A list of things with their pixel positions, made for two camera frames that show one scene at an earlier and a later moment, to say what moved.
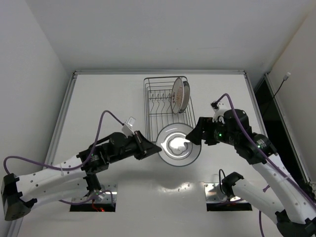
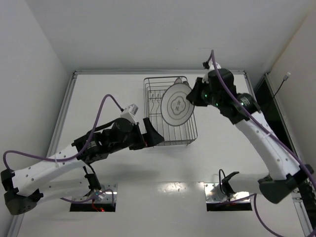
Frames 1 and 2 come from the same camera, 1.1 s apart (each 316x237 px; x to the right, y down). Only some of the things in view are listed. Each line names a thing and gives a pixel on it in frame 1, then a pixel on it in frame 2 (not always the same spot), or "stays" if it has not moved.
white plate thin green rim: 176,150 → 176,109
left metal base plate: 107,194 stays
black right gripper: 206,130 → 197,90
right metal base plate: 213,193 stays
